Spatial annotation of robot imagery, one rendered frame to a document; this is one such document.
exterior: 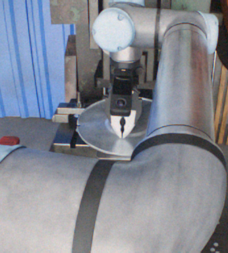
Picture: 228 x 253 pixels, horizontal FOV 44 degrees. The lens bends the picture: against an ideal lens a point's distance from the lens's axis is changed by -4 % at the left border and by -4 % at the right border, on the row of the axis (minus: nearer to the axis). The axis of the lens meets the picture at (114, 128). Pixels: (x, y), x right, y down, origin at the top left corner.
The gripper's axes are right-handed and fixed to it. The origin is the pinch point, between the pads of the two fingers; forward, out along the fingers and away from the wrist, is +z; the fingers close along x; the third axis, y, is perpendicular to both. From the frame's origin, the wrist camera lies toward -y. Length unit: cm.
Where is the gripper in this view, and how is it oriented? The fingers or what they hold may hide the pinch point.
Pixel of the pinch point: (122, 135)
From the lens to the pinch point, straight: 75.6
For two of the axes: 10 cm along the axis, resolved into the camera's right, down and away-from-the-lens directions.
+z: -0.2, 8.4, 5.4
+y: 0.6, -5.4, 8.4
